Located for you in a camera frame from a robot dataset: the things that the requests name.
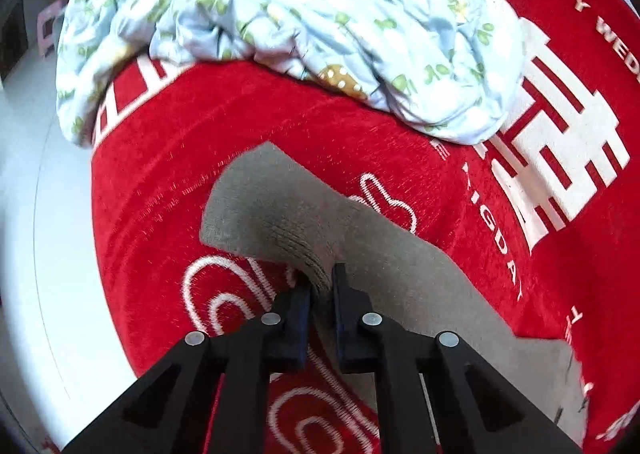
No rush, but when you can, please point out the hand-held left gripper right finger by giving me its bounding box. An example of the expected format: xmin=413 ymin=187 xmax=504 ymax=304
xmin=332 ymin=263 xmax=584 ymax=454

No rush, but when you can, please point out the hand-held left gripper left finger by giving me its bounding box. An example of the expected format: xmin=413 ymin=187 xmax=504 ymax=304
xmin=62 ymin=278 xmax=313 ymax=454

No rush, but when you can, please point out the grey knit garment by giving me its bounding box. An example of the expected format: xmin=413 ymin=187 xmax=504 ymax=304
xmin=199 ymin=141 xmax=590 ymax=454

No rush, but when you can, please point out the red printed blanket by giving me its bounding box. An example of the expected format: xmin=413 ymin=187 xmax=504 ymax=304
xmin=90 ymin=0 xmax=640 ymax=454

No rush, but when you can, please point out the brown cloth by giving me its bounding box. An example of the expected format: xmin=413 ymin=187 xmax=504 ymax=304
xmin=319 ymin=62 xmax=372 ymax=100

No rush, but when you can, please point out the light blue floral quilt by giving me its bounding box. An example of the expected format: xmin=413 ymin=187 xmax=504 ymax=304
xmin=54 ymin=0 xmax=523 ymax=149

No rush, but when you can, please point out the pink stool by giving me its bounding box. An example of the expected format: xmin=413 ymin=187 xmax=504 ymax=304
xmin=37 ymin=2 xmax=69 ymax=57

